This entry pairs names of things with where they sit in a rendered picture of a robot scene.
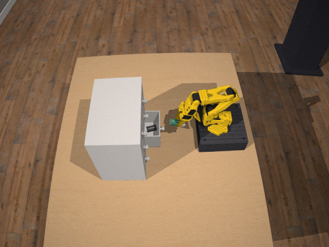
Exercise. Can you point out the white chest of drawers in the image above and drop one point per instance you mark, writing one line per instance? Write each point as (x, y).
(113, 129)

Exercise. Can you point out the white eraser with black printed sleeve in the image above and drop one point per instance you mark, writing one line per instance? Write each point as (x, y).
(150, 128)

